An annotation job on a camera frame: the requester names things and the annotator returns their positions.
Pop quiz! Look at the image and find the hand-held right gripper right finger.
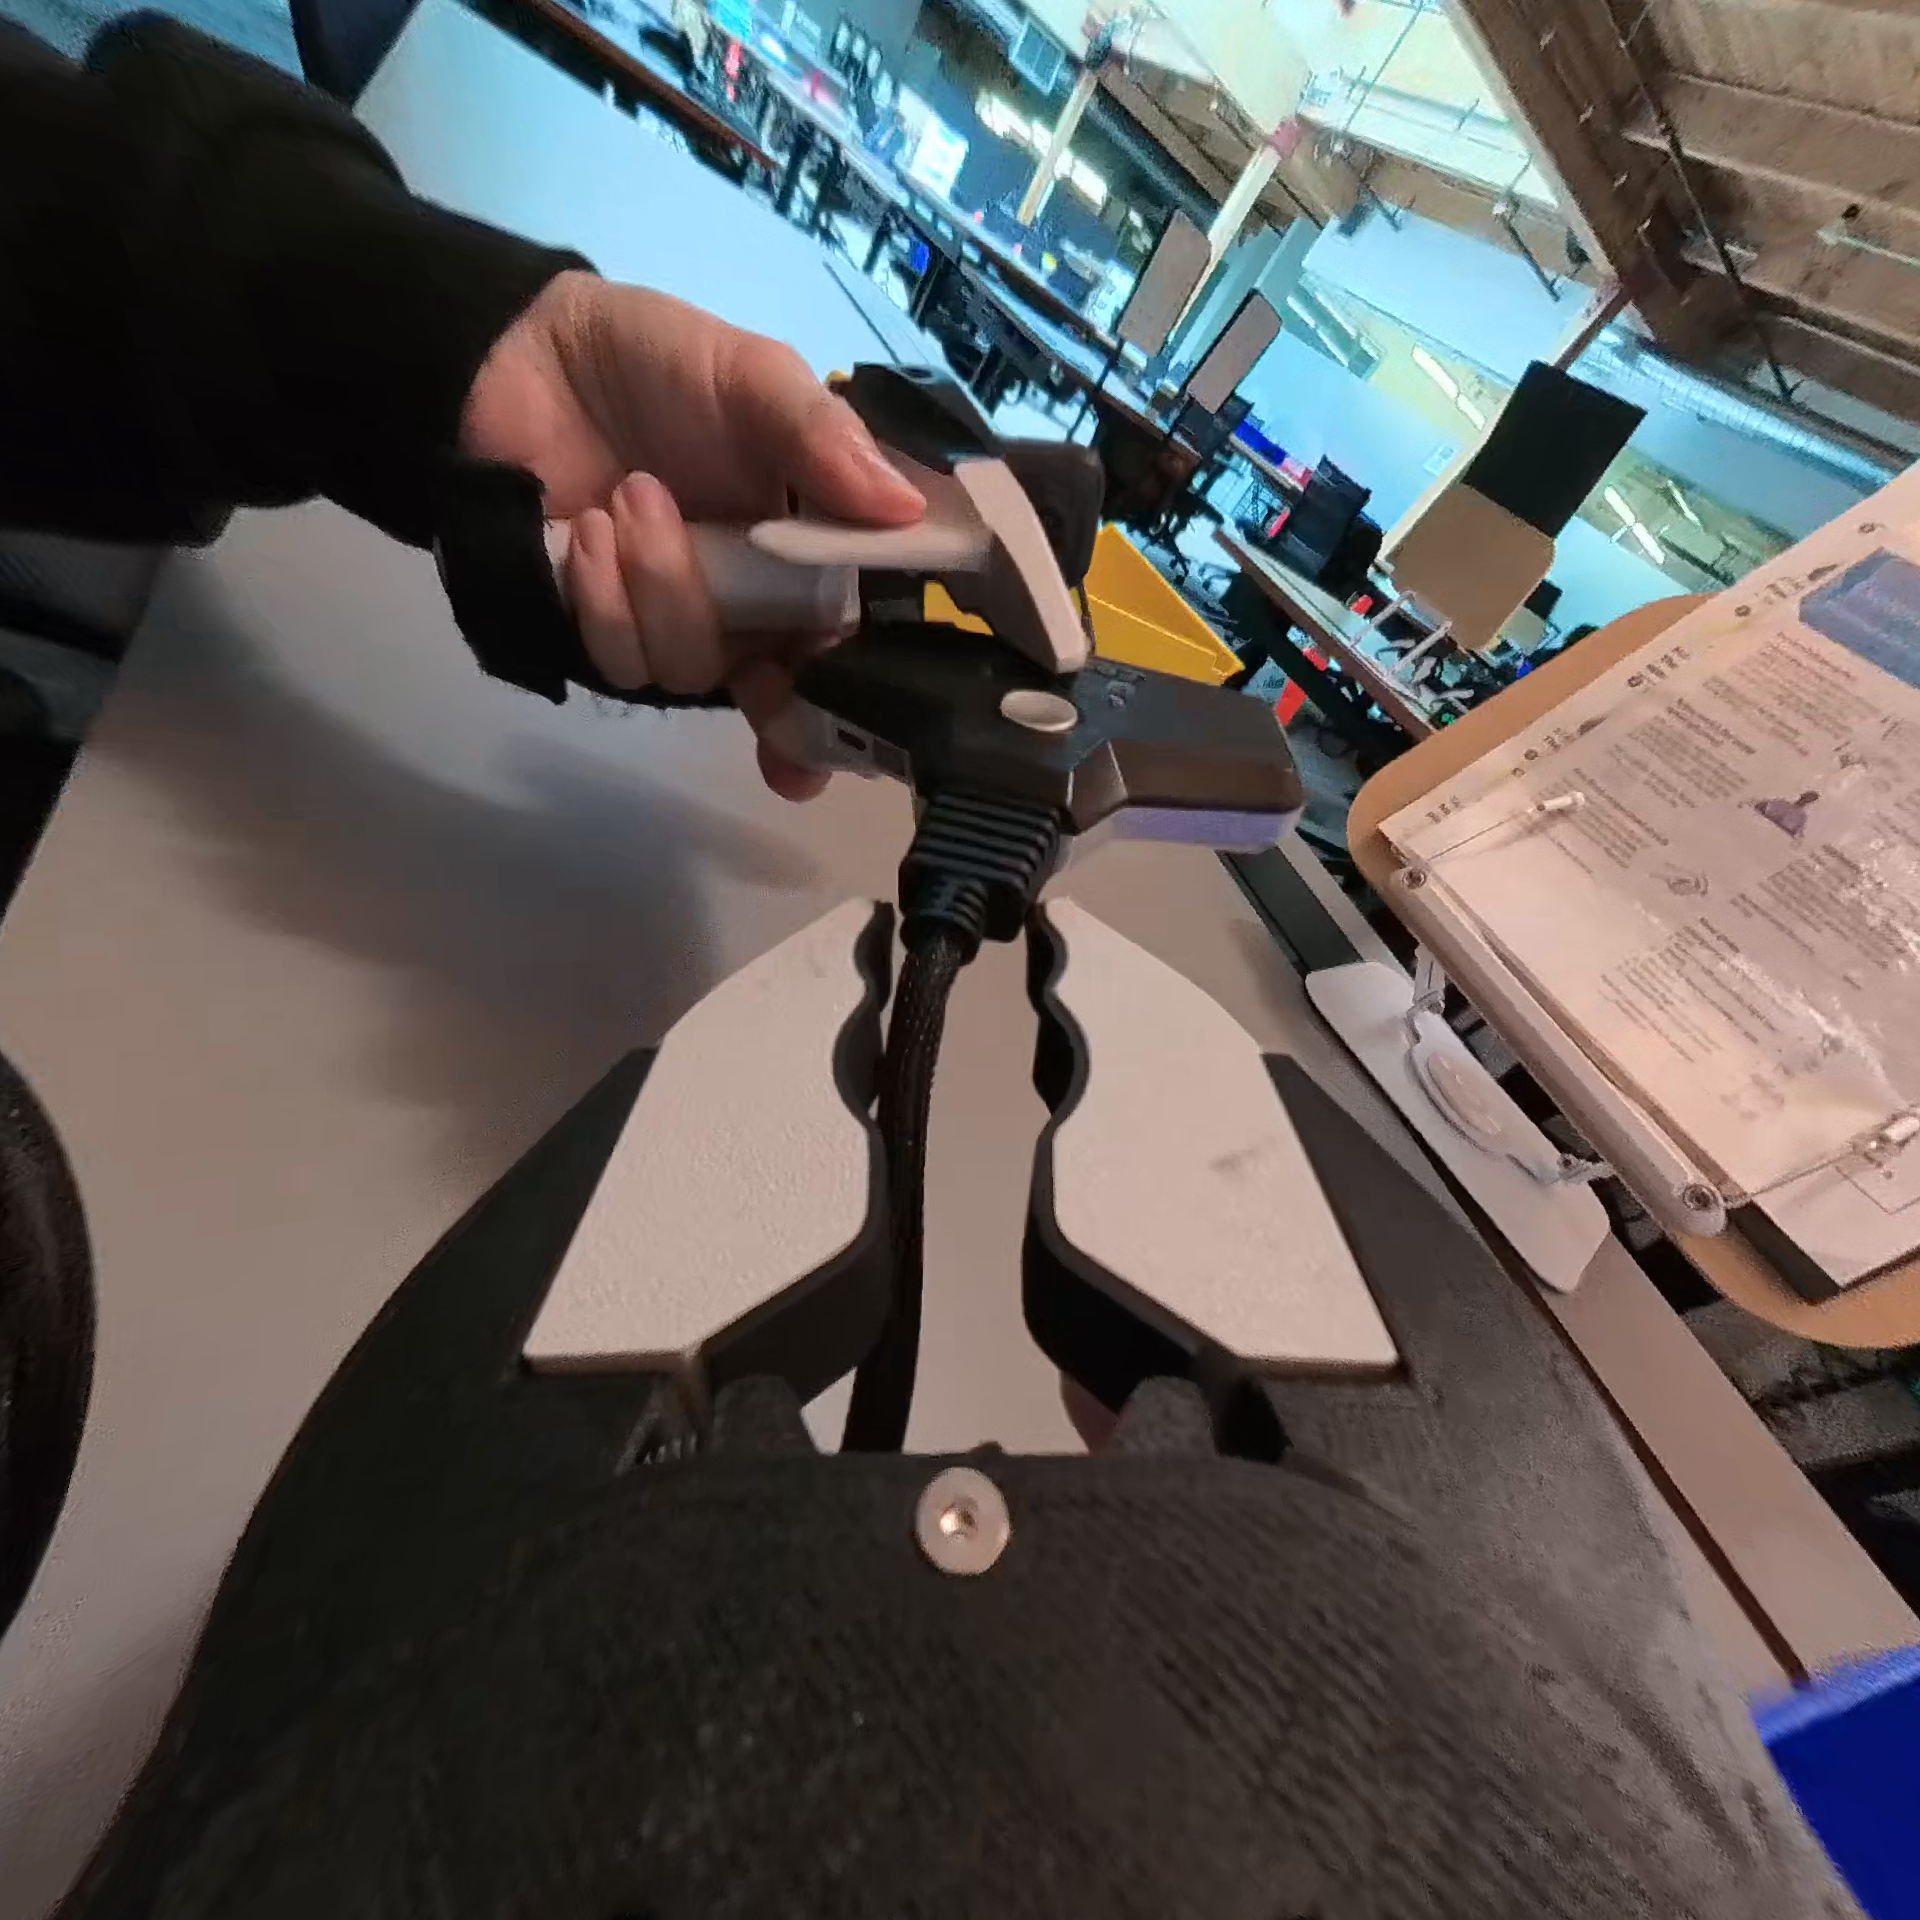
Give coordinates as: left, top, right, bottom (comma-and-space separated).
1024, 896, 1407, 1413

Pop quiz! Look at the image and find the round wooden board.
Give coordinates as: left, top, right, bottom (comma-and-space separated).
1345, 592, 1920, 1353

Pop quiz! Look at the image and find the person's left hand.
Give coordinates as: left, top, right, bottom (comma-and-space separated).
454, 271, 933, 804

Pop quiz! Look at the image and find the black and tan divider panel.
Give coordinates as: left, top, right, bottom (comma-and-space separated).
1380, 360, 1650, 650

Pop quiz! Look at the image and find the blue box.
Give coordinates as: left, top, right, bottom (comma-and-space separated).
1747, 1646, 1920, 1920

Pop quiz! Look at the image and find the white stand base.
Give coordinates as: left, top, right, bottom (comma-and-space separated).
1302, 960, 1615, 1296

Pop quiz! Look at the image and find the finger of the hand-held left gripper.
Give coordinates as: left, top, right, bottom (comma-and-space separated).
951, 457, 1095, 676

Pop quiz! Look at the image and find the printed instruction sheet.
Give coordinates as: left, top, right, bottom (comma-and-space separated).
1380, 464, 1920, 1293

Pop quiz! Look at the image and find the person's left forearm black sleeve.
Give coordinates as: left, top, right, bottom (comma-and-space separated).
0, 7, 602, 710

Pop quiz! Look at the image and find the black braided usb cable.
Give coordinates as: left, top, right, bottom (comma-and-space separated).
841, 787, 1071, 1454

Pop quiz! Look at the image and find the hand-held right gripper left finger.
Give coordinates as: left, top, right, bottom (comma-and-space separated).
522, 896, 901, 1401

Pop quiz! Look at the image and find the yellow plastic bin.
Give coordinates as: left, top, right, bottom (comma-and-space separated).
1083, 523, 1249, 691

